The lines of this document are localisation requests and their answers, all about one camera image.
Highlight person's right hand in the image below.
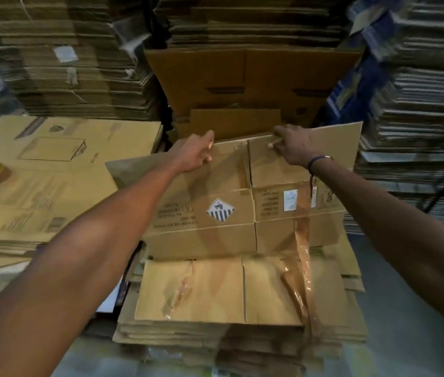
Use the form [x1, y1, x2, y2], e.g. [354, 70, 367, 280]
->
[268, 125, 330, 169]

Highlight person's left hand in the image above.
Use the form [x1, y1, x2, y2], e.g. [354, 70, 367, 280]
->
[169, 130, 215, 173]

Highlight carton with diamond label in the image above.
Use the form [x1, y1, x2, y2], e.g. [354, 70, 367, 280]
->
[105, 121, 364, 260]

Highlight person's left forearm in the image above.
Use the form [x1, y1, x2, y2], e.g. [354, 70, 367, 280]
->
[0, 152, 186, 377]

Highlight person's right forearm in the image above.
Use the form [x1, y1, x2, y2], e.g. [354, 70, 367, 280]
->
[311, 158, 444, 347]

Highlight dark blue wrist band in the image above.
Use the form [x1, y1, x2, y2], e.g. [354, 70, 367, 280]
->
[308, 155, 334, 174]

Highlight upright brown cardboard sheet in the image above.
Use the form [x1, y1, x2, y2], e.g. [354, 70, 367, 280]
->
[145, 46, 364, 142]

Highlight stack of blue printed cartons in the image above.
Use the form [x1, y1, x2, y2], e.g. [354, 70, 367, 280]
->
[322, 0, 405, 127]

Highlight brown packing tape strip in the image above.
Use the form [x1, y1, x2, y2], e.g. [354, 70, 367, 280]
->
[280, 216, 321, 336]

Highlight tall stack of brown cartons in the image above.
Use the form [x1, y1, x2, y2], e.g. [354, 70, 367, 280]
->
[0, 0, 160, 121]
[154, 0, 349, 48]

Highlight low stack of flattened brown cartons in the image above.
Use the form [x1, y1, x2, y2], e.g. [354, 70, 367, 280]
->
[112, 231, 369, 375]

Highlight wide stack of printed cartons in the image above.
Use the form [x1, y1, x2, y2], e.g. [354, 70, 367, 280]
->
[0, 115, 164, 273]

